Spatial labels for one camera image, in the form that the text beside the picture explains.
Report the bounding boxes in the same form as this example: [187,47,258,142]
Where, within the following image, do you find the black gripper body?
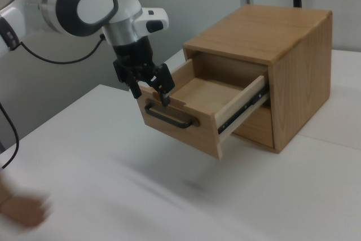
[112,37,156,68]

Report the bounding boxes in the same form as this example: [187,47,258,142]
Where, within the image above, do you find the black metal drawer handle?
[144,102,201,130]

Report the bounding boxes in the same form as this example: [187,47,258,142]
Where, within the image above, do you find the wooden drawer with handle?
[137,57,270,160]

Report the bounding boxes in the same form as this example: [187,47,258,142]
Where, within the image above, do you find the black metal drawer slide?
[217,86,269,135]

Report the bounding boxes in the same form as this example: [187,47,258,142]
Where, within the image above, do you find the wooden drawer cabinet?
[182,4,333,155]

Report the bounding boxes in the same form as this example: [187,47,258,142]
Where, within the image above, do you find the person's hand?
[0,192,54,228]

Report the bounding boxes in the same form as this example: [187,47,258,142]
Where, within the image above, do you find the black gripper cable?
[19,34,105,64]

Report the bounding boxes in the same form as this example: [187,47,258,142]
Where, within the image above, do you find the black hanging cable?
[0,102,20,169]

